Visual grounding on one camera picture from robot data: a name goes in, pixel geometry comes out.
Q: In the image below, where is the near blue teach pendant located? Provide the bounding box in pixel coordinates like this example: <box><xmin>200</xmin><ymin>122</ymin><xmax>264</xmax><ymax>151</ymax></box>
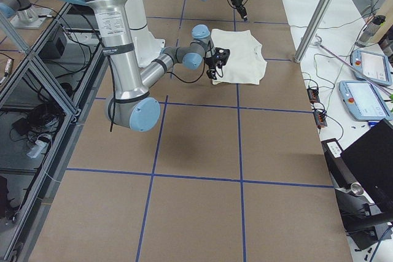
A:
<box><xmin>338</xmin><ymin>80</ymin><xmax>392</xmax><ymax>121</ymax></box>

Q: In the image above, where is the metal reacher grabber tool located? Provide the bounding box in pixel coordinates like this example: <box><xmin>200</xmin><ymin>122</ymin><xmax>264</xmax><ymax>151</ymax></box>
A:
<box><xmin>314</xmin><ymin>34</ymin><xmax>393</xmax><ymax>96</ymax></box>

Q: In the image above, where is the aluminium frame post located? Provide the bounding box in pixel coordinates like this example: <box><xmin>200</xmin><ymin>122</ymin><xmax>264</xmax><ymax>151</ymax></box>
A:
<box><xmin>294</xmin><ymin>0</ymin><xmax>332</xmax><ymax>63</ymax></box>

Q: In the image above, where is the blue teach pendant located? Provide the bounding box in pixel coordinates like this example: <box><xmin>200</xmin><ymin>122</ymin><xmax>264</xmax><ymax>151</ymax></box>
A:
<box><xmin>351</xmin><ymin>48</ymin><xmax>392</xmax><ymax>86</ymax></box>
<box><xmin>338</xmin><ymin>80</ymin><xmax>392</xmax><ymax>121</ymax></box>

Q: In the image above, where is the small electronics board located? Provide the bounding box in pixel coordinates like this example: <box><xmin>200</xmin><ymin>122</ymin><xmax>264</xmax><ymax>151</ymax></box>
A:
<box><xmin>307</xmin><ymin>87</ymin><xmax>320</xmax><ymax>104</ymax></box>
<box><xmin>313</xmin><ymin>109</ymin><xmax>327</xmax><ymax>129</ymax></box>

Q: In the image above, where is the aluminium frame rack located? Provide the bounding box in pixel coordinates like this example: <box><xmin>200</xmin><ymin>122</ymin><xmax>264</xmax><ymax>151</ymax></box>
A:
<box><xmin>1</xmin><ymin>4</ymin><xmax>107</xmax><ymax>261</ymax></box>

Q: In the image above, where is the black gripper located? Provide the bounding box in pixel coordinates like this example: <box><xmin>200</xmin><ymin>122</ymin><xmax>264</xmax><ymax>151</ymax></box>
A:
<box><xmin>204</xmin><ymin>47</ymin><xmax>230</xmax><ymax>79</ymax></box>
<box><xmin>230</xmin><ymin>0</ymin><xmax>247</xmax><ymax>21</ymax></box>

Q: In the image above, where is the cream long-sleeve shirt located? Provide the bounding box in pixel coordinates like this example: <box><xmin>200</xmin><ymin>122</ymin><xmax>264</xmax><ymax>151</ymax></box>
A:
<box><xmin>211</xmin><ymin>29</ymin><xmax>267</xmax><ymax>85</ymax></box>

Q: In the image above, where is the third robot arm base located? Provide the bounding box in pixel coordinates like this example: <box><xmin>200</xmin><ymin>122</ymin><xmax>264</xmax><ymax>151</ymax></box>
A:
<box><xmin>1</xmin><ymin>0</ymin><xmax>53</xmax><ymax>29</ymax></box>

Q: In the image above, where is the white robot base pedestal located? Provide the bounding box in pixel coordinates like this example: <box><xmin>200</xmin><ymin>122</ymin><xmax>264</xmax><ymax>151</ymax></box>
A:
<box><xmin>125</xmin><ymin>0</ymin><xmax>165</xmax><ymax>67</ymax></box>

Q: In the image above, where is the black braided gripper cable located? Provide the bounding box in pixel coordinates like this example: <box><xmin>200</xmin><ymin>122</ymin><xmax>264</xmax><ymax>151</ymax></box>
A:
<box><xmin>168</xmin><ymin>40</ymin><xmax>212</xmax><ymax>84</ymax></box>

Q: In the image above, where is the far blue teach pendant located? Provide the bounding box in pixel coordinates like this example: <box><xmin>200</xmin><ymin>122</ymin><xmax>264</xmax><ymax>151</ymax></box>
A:
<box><xmin>351</xmin><ymin>48</ymin><xmax>392</xmax><ymax>86</ymax></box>

